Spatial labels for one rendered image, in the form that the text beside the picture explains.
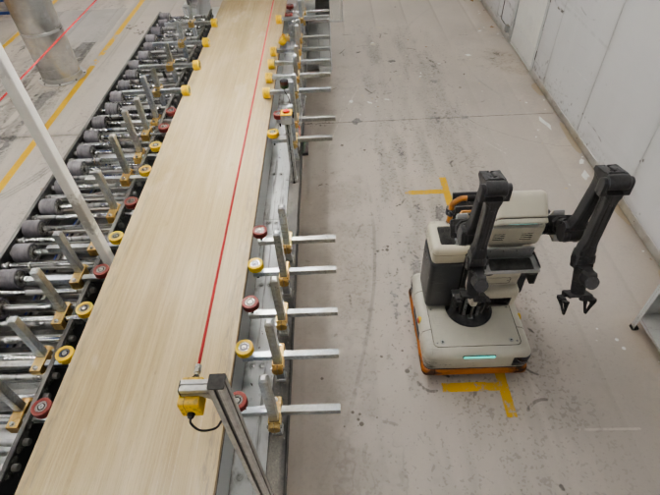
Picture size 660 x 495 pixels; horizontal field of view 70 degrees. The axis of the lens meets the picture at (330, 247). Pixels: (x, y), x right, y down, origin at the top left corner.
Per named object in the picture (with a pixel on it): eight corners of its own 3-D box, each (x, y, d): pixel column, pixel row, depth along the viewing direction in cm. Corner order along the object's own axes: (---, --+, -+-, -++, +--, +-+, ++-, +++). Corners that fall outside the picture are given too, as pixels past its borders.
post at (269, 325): (286, 377, 224) (273, 317, 190) (286, 384, 222) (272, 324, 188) (279, 378, 224) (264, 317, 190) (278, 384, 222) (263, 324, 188)
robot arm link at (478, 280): (486, 253, 198) (465, 254, 198) (495, 264, 187) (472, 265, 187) (484, 280, 202) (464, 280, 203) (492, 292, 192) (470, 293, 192)
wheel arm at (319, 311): (337, 311, 236) (337, 305, 233) (338, 316, 233) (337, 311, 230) (250, 314, 237) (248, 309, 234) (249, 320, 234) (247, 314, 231)
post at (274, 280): (289, 336, 244) (278, 274, 209) (289, 342, 241) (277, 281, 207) (282, 336, 244) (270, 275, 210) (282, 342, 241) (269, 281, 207)
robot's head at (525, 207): (487, 195, 214) (499, 191, 199) (534, 193, 214) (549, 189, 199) (489, 227, 214) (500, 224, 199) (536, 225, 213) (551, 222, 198)
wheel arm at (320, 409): (340, 407, 201) (340, 402, 198) (340, 414, 198) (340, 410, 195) (238, 410, 202) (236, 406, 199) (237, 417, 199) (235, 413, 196)
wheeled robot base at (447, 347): (407, 293, 337) (410, 269, 319) (497, 289, 335) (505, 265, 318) (420, 378, 290) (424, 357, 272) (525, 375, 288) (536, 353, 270)
